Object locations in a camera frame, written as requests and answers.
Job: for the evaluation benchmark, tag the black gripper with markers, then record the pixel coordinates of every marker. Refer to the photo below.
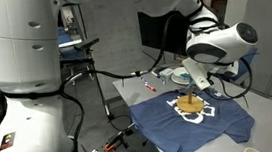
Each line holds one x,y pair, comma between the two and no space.
210,78

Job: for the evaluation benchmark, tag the light blue plastic peg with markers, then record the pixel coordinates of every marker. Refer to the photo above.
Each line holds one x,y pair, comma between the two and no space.
189,85

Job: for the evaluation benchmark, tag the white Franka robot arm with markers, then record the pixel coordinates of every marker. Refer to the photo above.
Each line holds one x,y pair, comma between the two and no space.
19,47

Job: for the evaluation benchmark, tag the wooden branch stand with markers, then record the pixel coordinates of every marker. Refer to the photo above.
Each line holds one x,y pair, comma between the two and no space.
190,106

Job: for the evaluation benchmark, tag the white bowl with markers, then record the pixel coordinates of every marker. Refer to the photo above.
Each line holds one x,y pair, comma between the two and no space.
178,72

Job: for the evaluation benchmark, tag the white plate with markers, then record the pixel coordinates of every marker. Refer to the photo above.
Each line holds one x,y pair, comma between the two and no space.
176,81

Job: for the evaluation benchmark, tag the small white cardboard box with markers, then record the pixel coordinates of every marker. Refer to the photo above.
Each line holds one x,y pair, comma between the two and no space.
166,72

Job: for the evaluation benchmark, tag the green dry-erase marker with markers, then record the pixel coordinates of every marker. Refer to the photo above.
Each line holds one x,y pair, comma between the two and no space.
163,80

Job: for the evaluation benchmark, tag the black white marker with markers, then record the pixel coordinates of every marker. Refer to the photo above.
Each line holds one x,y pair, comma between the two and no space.
156,75

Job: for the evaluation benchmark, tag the red marker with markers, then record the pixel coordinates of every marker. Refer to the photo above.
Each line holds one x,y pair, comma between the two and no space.
150,87

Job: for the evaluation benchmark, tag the blue marker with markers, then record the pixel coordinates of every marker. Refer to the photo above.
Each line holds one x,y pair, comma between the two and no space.
143,80

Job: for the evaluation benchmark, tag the blue printed t-shirt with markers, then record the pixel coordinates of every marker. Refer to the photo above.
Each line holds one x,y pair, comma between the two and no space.
160,124

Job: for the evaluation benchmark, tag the black computer monitor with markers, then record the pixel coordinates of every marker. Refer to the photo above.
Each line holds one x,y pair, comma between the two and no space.
155,30

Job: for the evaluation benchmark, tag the orange black clamp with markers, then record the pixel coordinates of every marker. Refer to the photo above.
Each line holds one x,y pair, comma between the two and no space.
114,142

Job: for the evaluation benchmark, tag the long grey background table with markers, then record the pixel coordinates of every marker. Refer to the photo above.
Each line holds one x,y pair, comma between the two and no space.
71,43

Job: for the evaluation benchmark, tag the black camera on tripod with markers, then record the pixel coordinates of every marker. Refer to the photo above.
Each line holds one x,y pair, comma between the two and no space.
87,43

